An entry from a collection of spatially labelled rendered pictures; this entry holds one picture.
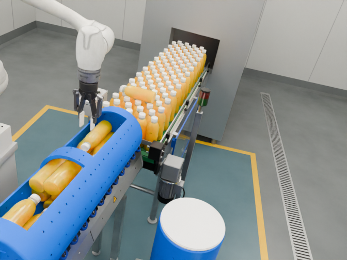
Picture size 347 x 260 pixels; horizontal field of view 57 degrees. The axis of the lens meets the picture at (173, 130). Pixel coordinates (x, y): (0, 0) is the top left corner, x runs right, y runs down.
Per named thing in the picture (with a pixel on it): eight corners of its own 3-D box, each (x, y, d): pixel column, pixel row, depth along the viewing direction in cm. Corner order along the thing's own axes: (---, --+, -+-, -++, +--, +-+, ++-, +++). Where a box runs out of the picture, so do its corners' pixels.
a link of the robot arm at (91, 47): (98, 74, 122) (107, 62, 133) (100, 34, 114) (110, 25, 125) (71, 68, 122) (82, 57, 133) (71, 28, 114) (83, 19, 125)
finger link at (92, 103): (91, 91, 135) (94, 91, 134) (96, 114, 140) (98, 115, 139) (86, 94, 131) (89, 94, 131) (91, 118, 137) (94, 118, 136)
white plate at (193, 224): (238, 227, 135) (237, 229, 136) (191, 189, 150) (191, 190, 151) (194, 262, 117) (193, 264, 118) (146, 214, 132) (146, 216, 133)
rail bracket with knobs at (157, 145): (144, 159, 184) (146, 145, 179) (148, 152, 190) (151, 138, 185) (160, 164, 183) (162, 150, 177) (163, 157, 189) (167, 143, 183)
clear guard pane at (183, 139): (163, 194, 225) (175, 139, 200) (189, 139, 291) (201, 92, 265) (163, 194, 225) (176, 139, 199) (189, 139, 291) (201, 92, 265)
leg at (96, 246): (90, 254, 227) (94, 190, 194) (94, 247, 232) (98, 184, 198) (97, 257, 226) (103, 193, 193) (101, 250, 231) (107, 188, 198)
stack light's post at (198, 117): (167, 228, 259) (195, 112, 200) (168, 224, 262) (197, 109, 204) (172, 229, 258) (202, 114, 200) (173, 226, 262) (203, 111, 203)
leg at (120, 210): (108, 261, 225) (115, 198, 192) (112, 254, 230) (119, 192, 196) (115, 264, 224) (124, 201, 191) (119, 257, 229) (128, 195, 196)
